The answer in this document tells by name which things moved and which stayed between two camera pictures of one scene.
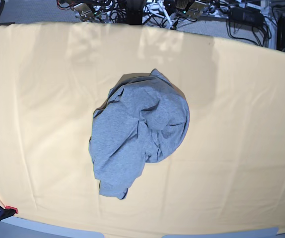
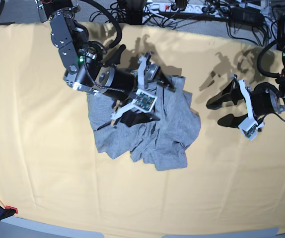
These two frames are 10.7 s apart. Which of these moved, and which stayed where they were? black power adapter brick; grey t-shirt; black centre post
Moved: grey t-shirt
Stayed: black centre post; black power adapter brick
